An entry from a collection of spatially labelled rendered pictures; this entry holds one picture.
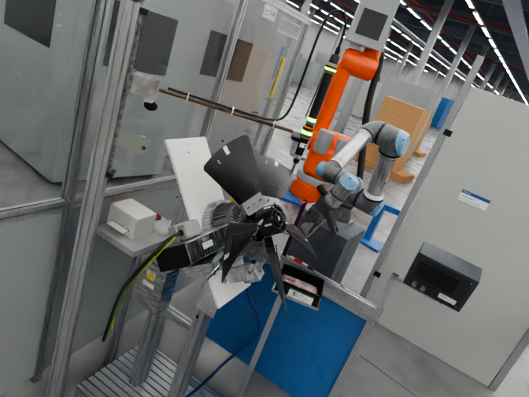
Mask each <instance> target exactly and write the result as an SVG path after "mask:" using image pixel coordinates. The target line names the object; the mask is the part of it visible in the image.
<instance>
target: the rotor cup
mask: <svg viewBox="0 0 529 397"><path fill-rule="evenodd" d="M269 206H270V208H267V209H264V208H266V207H269ZM269 206H263V207H261V208H260V209H259V210H257V211H256V212H254V213H252V214H251V215H249V216H248V215H247V214H246V211H244V213H243V216H242V222H243V223H247V224H256V223H257V222H258V221H260V220H261V219H262V218H263V222H262V224H261V226H260V228H259V229H258V233H257V234H256V235H255V236H254V238H253V239H251V241H253V242H255V243H256V242H260V241H262V240H263V238H264V237H265V236H266V237H267V236H273V235H277V234H281V233H283V232H285V231H286V228H287V218H286V214H285V213H284V211H283V208H282V207H281V206H280V205H279V204H272V205H269ZM278 216H279V217H280V221H278V219H277V217H278ZM271 223H272V225H269V226H266V227H265V224H271Z"/></svg>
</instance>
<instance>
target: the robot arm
mask: <svg viewBox="0 0 529 397"><path fill-rule="evenodd" d="M370 143H374V144H376V145H378V146H379V149H378V152H379V158H378V160H377V162H376V165H375V169H374V171H373V174H372V178H371V180H370V182H369V185H368V187H366V188H365V189H363V181H362V179H361V178H360V177H358V176H354V175H353V174H351V173H345V172H344V171H342V170H343V169H344V168H345V167H346V166H347V165H348V164H349V163H350V161H351V160H352V159H353V158H354V157H355V156H356V155H357V154H358V153H359V152H360V151H361V150H362V149H363V148H364V147H365V146H367V145H369V144H370ZM409 143H410V135H409V133H408V132H405V131H404V130H402V129H399V128H395V127H394V126H392V125H390V124H387V123H385V122H383V121H372V122H369V123H367V124H364V125H362V126H360V127H359V128H358V129H357V130H356V131H355V134H354V136H353V137H352V138H351V139H350V140H349V141H348V142H347V143H346V145H345V146H344V147H343V148H342V149H341V150H340V151H339V152H338V153H337V154H336V155H335V156H334V157H333V158H332V159H331V160H330V161H329V162H326V161H321V162H320V163H319V164H318V166H317V167H316V175H318V177H320V178H322V179H324V180H326V181H328V182H329V183H331V184H334V187H333V188H332V189H331V190H330V191H329V192H328V193H327V194H326V196H325V197H324V196H323V195H322V196H320V197H319V199H318V201H317V202H316V203H315V204H313V205H311V207H310V208H309V210H308V211H307V212H306V213H305V216H306V217H307V219H308V220H309V221H311V222H310V223H308V222H305V223H304V224H302V225H301V228H302V230H303V231H304V233H305V236H304V237H303V238H304V239H305V238H308V237H310V236H311V235H312V234H313V233H314V231H316V229H317V228H318V227H319V226H320V225H322V224H323V223H324V222H325V221H326V220H327V224H328V227H329V229H330V232H331V235H332V236H336V235H337V234H338V233H339V230H338V226H337V224H336V222H335V221H338V222H341V223H345V224H348V223H349V222H350V219H351V213H352V208H353V207H355V208H357V209H359V210H360V211H362V212H364V213H366V214H367V215H369V216H371V217H375V216H376V215H377V214H378V213H379V212H380V210H381V209H382V208H383V207H384V205H385V203H386V200H385V199H384V193H383V191H384V188H385V186H386V184H387V181H388V179H389V176H390V173H391V170H392V168H393V166H394V163H395V161H396V159H398V158H400V157H401V156H403V155H404V154H405V152H406V151H407V149H408V147H409Z"/></svg>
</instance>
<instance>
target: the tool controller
mask: <svg viewBox="0 0 529 397"><path fill-rule="evenodd" d="M482 271H483V269H481V268H480V267H478V266H476V265H473V264H472V263H470V262H467V261H465V260H464V259H462V258H459V257H457V256H455V255H453V254H451V253H449V252H447V251H445V250H443V249H441V248H439V247H436V246H434V245H432V244H430V243H428V242H426V241H424V242H423V244H422V246H421V248H420V250H419V252H418V253H417V255H416V257H415V259H414V261H413V263H412V264H411V266H410V268H409V271H408V272H407V274H406V276H405V279H404V280H403V283H404V284H407V285H409V286H410V287H411V288H414V289H416V290H417V291H420V292H422V293H423V294H425V295H427V296H429V297H431V298H433V299H435V300H436V301H438V302H440V303H442V304H444V305H446V306H448V307H449V308H451V309H453V310H456V311H457V312H460V311H461V309H462V307H463V306H464V304H465V303H466V302H467V301H468V299H469V297H470V296H471V294H472V293H473V291H474V290H475V289H476V287H477V286H478V284H479V282H480V278H481V275H482Z"/></svg>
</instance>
